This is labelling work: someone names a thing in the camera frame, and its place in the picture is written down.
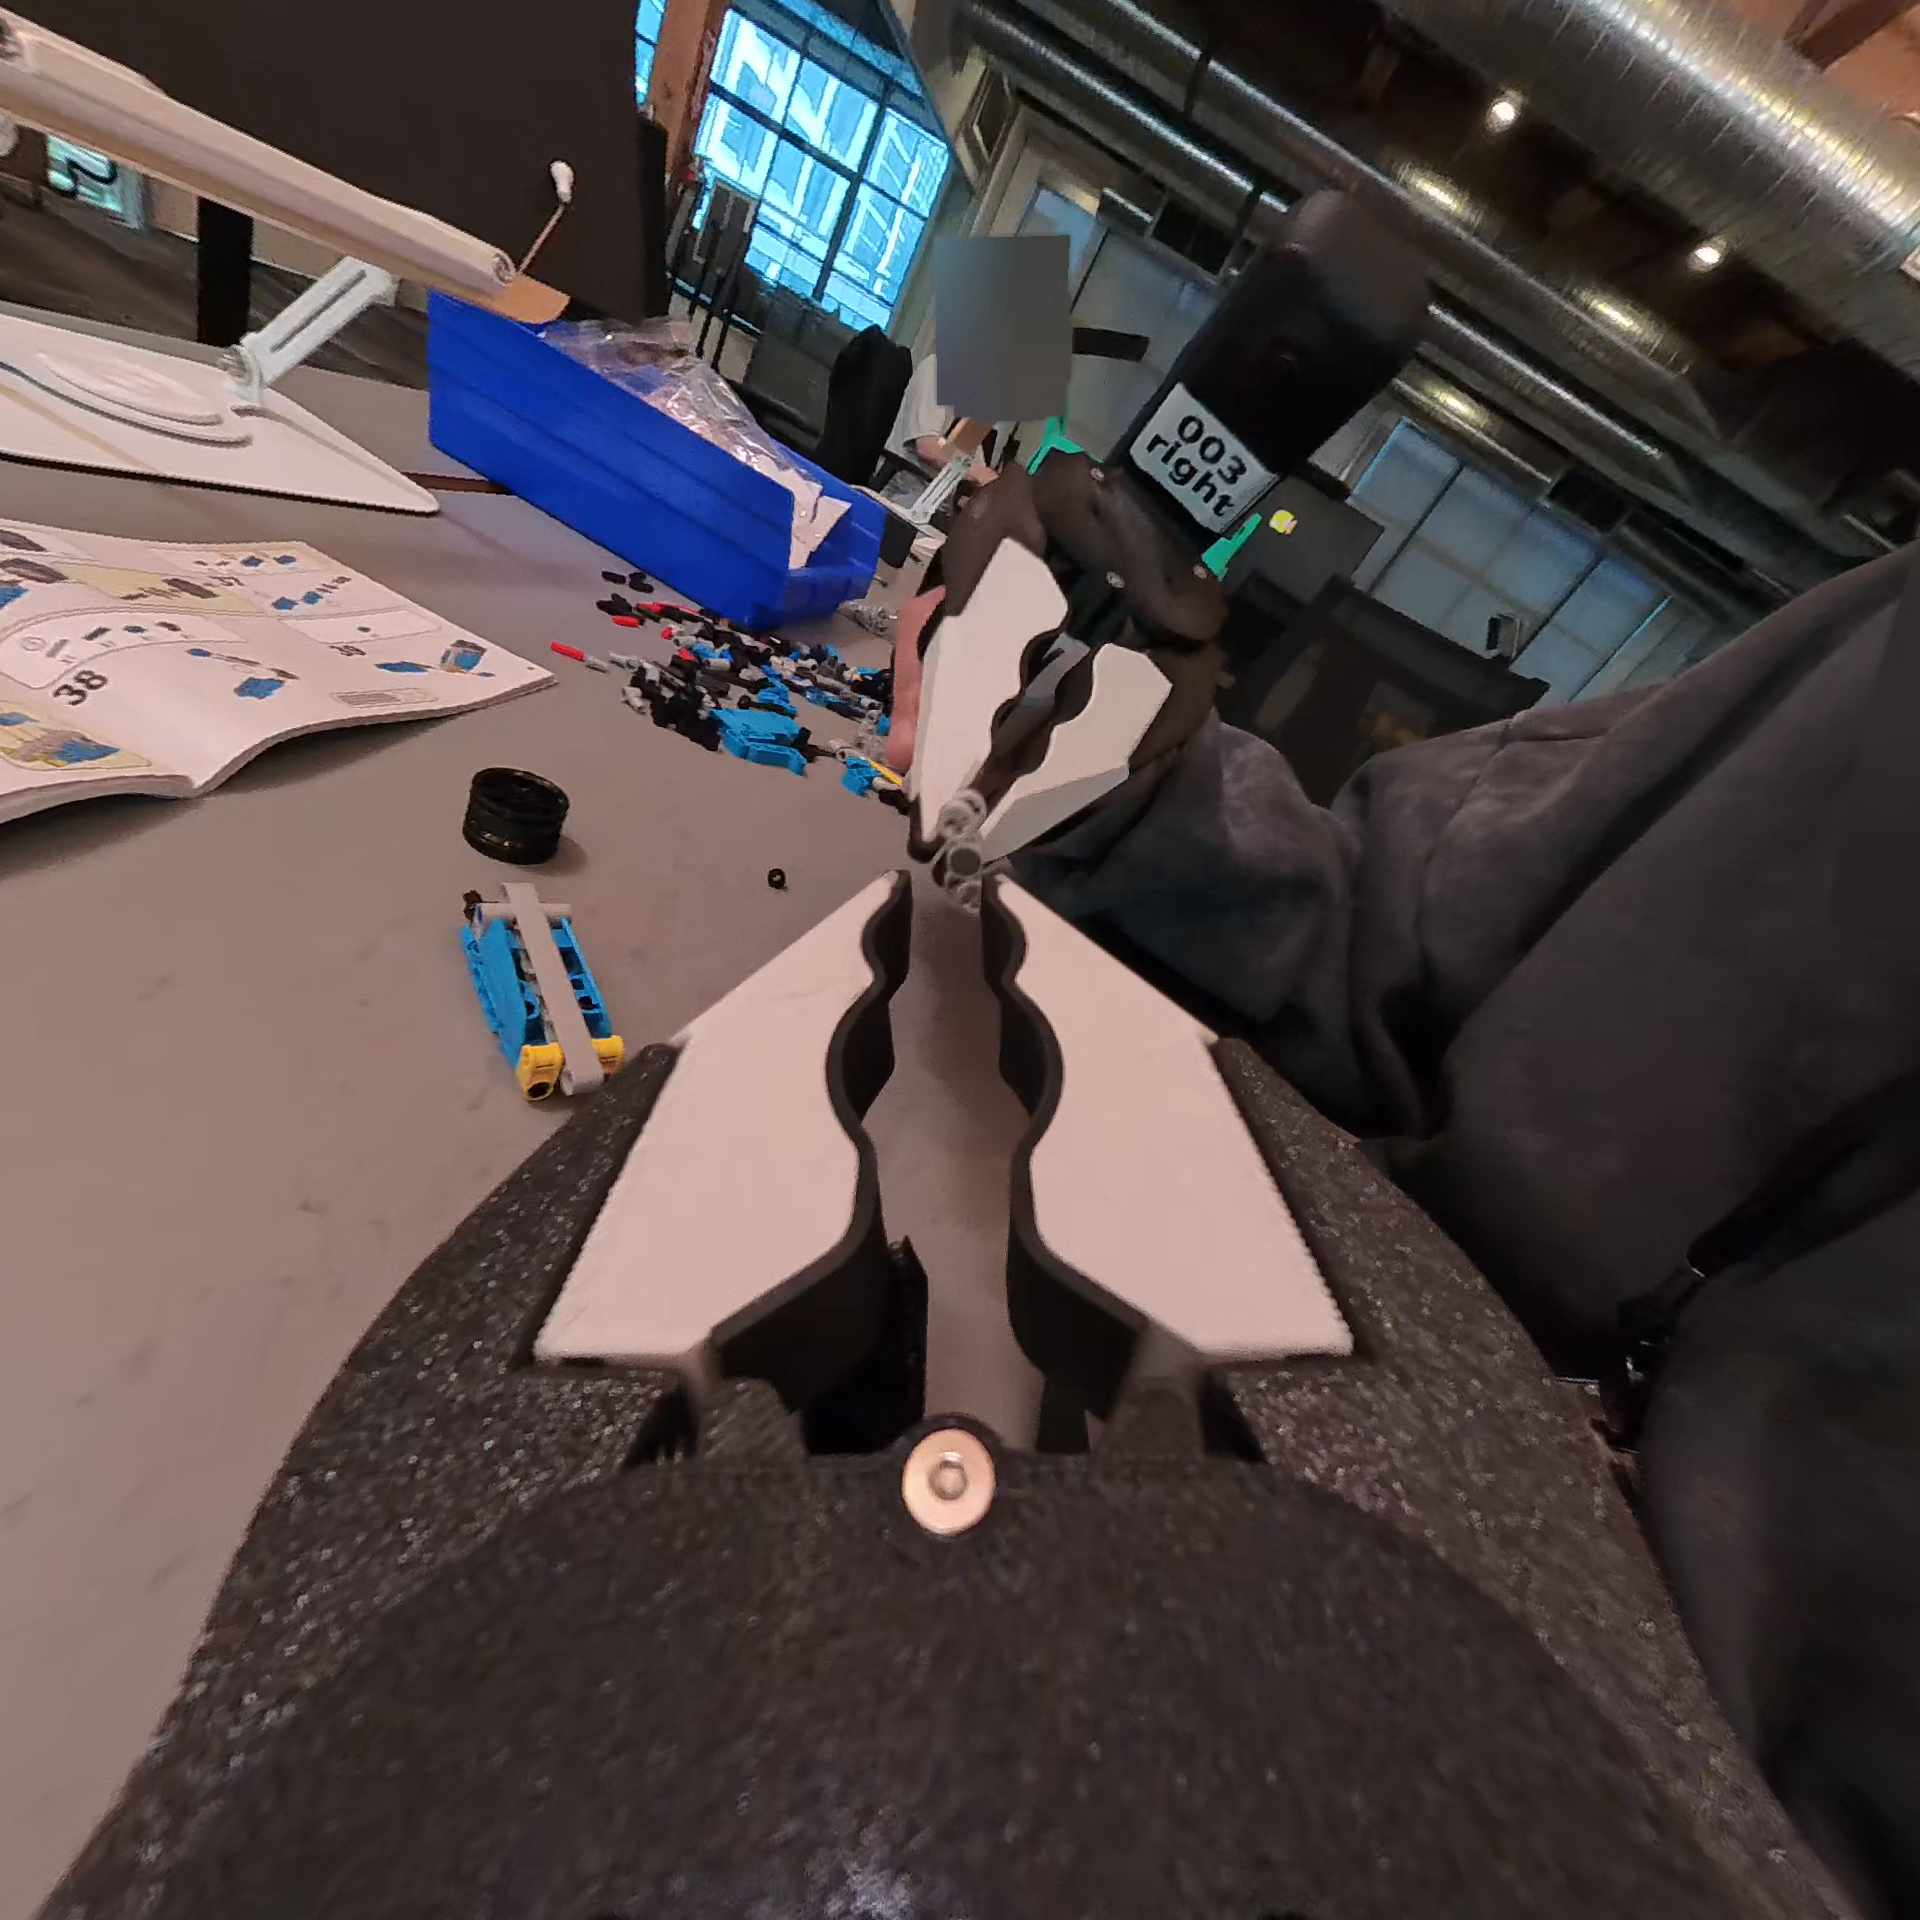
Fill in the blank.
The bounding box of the black board panel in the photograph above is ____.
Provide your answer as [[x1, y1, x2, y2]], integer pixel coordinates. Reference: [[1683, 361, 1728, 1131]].
[[0, 0, 670, 324]]

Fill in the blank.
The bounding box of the instruction booklet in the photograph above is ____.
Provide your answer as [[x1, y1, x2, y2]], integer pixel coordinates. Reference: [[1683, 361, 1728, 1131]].
[[0, 516, 559, 828]]

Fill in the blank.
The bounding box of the blue plastic bin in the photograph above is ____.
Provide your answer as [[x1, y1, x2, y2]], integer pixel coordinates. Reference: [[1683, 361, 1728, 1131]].
[[427, 287, 891, 632]]

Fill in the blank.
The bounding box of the pile of small bricks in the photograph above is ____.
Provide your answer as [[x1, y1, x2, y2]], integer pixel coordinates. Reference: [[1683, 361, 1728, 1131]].
[[547, 561, 920, 816]]

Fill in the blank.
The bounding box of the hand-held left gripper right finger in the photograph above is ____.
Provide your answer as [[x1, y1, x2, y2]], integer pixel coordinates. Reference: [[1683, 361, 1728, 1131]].
[[982, 875, 1357, 1369]]

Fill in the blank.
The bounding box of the blue grey brick assembly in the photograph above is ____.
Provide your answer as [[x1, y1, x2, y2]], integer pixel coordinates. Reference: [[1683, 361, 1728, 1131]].
[[457, 882, 627, 1104]]

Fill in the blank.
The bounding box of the grey desk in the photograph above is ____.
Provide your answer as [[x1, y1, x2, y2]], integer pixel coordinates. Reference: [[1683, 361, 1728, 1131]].
[[0, 300, 1082, 1907]]

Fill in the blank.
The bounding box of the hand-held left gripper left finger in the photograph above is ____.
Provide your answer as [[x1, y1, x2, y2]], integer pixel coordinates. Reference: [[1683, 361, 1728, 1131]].
[[532, 870, 915, 1368]]

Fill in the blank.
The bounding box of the person's right hand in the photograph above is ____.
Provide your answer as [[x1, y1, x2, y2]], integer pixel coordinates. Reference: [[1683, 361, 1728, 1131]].
[[882, 582, 951, 785]]

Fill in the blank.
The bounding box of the black office chair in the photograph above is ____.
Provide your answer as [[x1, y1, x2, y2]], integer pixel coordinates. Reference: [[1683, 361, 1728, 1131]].
[[817, 321, 919, 490]]

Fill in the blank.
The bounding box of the black toy wheel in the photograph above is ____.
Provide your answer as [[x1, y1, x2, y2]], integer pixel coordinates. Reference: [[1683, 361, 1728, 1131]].
[[463, 767, 573, 867]]

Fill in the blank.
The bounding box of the grey axle connector piece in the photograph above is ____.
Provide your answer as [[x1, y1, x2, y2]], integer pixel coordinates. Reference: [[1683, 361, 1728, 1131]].
[[907, 791, 996, 910]]

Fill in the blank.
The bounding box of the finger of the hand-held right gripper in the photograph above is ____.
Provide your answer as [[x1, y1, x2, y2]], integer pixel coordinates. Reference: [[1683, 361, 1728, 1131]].
[[907, 536, 1074, 864], [982, 642, 1176, 871]]

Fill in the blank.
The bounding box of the plastic bag in bin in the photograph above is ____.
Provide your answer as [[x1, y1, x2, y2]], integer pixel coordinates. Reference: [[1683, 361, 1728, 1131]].
[[547, 314, 859, 571]]

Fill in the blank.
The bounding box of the silver ventilation duct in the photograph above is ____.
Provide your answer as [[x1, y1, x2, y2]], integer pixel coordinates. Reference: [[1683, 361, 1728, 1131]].
[[961, 0, 1920, 293]]

